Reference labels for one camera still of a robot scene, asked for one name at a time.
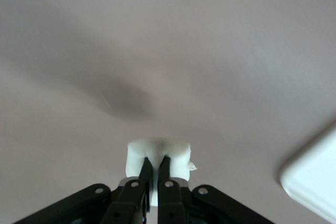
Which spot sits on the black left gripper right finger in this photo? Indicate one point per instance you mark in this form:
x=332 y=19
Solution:
x=170 y=203

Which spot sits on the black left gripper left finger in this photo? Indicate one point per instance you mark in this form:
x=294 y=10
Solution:
x=123 y=203

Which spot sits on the small white bun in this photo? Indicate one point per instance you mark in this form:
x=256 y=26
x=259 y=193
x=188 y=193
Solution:
x=136 y=155

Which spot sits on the cream rabbit print tray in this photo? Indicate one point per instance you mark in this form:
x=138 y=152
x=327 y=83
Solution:
x=315 y=176

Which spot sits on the brown table cover mat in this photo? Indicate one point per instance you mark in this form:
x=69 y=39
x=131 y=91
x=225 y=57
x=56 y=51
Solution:
x=157 y=37

